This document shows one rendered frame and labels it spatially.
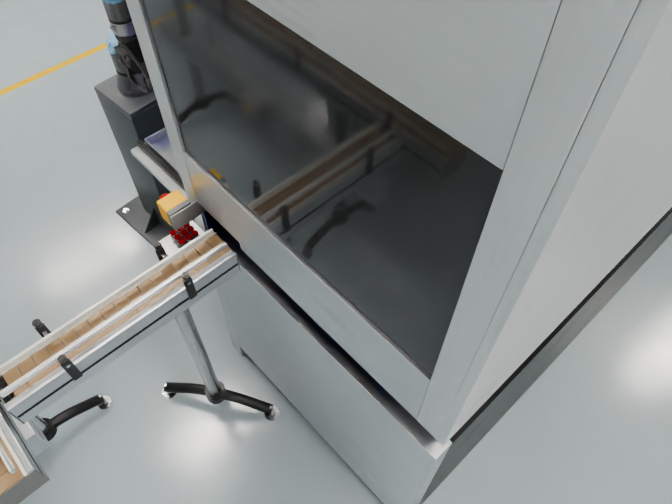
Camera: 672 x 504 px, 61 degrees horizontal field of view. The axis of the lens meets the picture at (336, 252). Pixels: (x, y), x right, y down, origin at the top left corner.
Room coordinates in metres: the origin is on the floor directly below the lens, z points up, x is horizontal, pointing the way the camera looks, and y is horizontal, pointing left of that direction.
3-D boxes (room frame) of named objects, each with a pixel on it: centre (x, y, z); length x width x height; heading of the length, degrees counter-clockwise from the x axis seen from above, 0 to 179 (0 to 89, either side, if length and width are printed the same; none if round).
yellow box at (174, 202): (1.06, 0.47, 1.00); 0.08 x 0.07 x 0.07; 43
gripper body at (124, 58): (1.49, 0.62, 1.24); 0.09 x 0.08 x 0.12; 43
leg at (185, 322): (0.86, 0.47, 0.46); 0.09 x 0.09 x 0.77; 43
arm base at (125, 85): (1.88, 0.81, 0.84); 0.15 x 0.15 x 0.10
